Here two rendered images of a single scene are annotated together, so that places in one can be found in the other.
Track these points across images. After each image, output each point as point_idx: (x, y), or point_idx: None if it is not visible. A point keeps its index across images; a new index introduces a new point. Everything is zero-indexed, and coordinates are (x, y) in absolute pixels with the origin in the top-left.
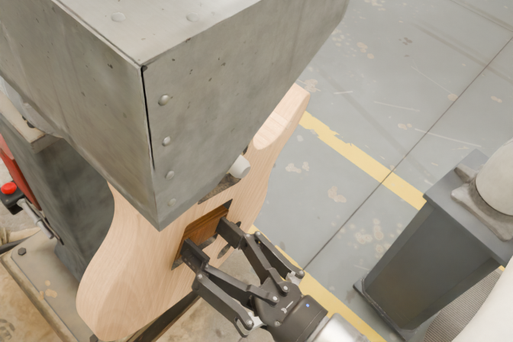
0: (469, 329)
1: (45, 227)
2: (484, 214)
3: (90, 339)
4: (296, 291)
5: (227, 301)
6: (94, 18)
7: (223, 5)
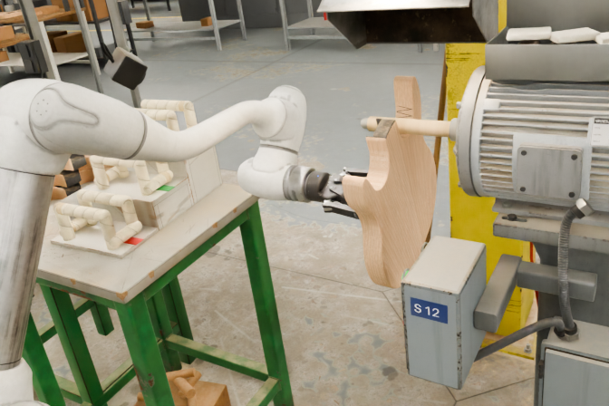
0: (259, 109)
1: None
2: None
3: None
4: (324, 194)
5: (359, 169)
6: None
7: None
